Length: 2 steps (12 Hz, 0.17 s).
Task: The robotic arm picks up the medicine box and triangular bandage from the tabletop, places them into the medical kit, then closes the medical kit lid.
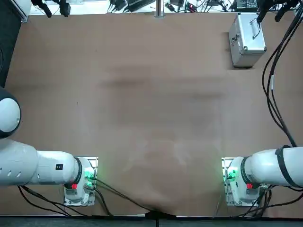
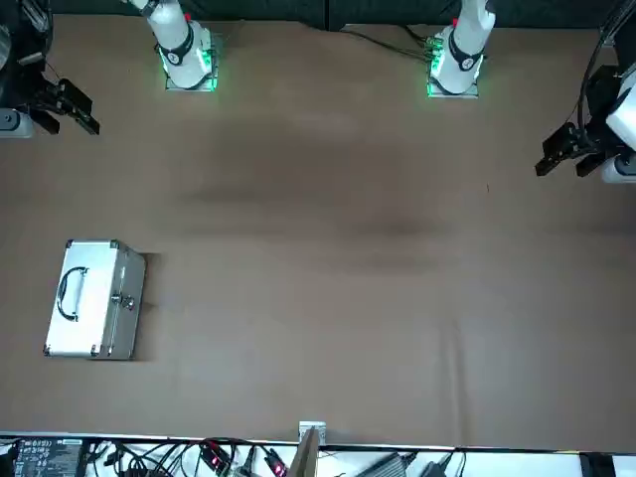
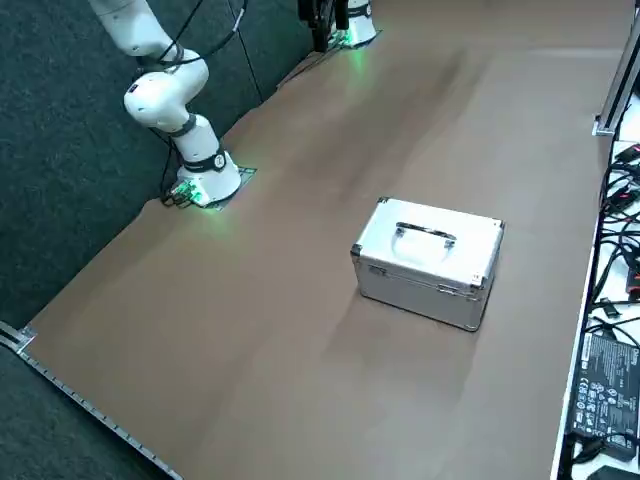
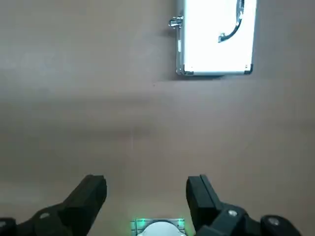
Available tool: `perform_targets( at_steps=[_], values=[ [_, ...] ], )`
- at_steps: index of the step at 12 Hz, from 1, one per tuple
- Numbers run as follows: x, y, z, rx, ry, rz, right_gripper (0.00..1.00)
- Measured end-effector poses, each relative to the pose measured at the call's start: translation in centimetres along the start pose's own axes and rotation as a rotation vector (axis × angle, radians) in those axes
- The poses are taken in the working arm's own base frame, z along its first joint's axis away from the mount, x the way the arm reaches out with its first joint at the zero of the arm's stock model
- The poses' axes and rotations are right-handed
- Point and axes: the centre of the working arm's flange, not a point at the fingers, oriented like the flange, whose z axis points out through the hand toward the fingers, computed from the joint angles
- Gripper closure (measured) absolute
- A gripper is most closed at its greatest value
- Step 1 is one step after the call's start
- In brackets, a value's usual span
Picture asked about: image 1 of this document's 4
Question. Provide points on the aluminium medical kit case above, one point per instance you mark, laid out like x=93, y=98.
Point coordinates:
x=246, y=45

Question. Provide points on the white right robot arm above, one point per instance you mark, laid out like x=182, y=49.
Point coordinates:
x=265, y=170

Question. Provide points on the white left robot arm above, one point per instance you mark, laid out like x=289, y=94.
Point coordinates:
x=47, y=170

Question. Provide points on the black labelled power adapter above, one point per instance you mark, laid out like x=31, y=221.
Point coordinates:
x=245, y=4

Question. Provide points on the black side panel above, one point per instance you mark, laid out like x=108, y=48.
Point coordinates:
x=7, y=35

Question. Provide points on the small red-lit circuit board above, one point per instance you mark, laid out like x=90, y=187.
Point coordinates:
x=191, y=6
x=171, y=6

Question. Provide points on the grey power adapter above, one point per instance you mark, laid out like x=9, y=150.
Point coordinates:
x=139, y=2

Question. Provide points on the aluminium frame profile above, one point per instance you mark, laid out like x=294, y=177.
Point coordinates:
x=24, y=16

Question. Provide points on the aluminium camera post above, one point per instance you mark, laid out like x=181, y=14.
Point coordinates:
x=159, y=9

